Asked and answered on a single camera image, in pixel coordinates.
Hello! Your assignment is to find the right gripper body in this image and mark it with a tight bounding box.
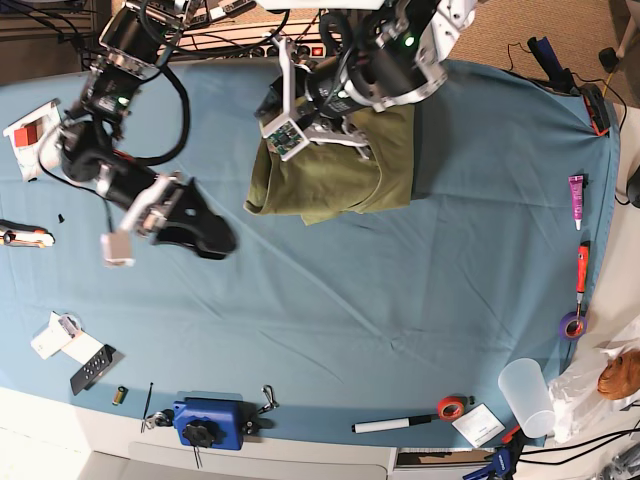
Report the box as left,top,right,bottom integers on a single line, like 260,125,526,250
119,172,182,237

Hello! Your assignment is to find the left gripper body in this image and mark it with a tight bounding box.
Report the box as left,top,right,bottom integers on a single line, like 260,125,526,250
273,36,371,160

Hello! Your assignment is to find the olive green t-shirt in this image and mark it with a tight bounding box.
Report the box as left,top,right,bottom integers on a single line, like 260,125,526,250
244,105,415,225

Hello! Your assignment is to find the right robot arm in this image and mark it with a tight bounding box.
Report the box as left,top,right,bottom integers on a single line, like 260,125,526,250
47,1,236,257

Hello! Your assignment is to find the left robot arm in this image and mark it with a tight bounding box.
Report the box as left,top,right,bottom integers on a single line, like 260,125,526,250
244,1,475,225

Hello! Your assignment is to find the black power strip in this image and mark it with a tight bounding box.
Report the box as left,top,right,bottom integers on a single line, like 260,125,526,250
226,42,327,59

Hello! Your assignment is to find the paper with orange block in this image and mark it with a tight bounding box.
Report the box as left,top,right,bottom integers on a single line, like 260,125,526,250
3,99,62,182

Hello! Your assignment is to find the orange white utility knife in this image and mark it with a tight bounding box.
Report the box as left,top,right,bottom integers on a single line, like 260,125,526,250
1,219,55,248

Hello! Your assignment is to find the white card packet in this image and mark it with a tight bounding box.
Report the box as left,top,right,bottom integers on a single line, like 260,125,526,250
30,312,104,364

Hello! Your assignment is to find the black zip tie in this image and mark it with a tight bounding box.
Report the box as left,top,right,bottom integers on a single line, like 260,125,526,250
140,382,154,434

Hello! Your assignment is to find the black remote control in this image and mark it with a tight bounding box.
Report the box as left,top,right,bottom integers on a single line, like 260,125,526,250
70,345,117,396

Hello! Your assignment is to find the metal carabiner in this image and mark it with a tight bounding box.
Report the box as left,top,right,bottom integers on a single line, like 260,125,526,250
258,384,279,415

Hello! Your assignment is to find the small yellow battery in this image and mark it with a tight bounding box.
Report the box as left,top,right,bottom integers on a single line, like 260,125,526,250
112,385,128,406

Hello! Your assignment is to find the blue table clamp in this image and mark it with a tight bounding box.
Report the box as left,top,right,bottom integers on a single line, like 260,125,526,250
141,398,262,469

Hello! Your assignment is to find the blue table cloth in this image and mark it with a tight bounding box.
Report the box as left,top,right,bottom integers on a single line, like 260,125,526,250
1,60,620,447

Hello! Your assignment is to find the purple tube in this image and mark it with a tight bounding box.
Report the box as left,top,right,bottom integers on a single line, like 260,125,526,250
568,174,585,231

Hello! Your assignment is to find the white black marker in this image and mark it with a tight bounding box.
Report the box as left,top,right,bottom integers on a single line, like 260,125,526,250
351,414,440,434

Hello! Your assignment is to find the red black clamp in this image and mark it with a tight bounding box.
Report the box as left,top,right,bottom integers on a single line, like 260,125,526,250
579,83,611,136

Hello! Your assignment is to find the orange screwdriver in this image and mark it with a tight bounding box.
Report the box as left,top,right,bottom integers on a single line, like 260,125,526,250
576,242,590,316

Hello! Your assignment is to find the red tape roll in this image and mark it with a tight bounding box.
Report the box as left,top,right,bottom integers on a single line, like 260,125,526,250
437,396,467,422

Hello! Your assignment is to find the purple tape roll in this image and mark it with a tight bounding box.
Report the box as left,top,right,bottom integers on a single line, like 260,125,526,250
558,312,588,341

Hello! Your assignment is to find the translucent plastic cup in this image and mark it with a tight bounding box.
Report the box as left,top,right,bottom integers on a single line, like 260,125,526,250
498,358,556,439

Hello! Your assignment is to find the white paper note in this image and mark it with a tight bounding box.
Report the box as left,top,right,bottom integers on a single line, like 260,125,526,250
452,404,505,448

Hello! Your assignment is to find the blue bar clamp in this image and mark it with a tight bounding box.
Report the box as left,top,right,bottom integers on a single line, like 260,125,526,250
462,426,526,480

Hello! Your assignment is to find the white plastic bag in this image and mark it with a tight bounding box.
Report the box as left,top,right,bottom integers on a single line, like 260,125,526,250
549,319,639,443

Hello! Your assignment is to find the brown wooden object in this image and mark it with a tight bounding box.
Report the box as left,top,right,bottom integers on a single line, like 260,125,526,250
597,350,640,400

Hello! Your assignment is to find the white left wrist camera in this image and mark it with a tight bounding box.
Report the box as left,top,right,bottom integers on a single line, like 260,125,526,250
259,113,310,162

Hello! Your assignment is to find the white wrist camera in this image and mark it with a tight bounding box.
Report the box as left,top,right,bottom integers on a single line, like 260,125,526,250
259,113,310,162
100,230,135,267

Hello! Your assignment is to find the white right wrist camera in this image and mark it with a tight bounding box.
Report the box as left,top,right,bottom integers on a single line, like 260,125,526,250
100,230,135,267

